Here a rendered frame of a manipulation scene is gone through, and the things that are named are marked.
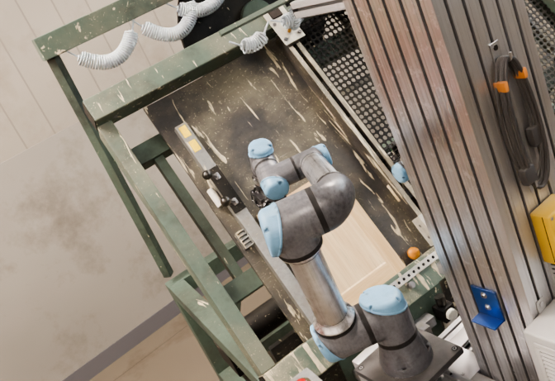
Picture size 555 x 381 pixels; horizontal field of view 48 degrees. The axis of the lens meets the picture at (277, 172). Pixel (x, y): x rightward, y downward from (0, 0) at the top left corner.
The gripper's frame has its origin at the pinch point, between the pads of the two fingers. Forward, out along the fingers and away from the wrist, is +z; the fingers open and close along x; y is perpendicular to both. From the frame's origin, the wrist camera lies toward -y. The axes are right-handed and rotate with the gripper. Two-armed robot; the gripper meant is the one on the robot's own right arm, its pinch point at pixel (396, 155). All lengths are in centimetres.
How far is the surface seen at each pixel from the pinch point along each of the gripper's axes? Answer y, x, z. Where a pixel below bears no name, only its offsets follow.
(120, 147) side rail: 92, -60, -4
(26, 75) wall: 96, -190, 142
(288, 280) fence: 68, 17, -3
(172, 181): 81, -41, 6
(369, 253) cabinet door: 34.7, 25.8, 0.3
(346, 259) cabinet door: 44.0, 22.8, 0.2
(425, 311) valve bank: 30, 56, 1
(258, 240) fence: 69, -1, -3
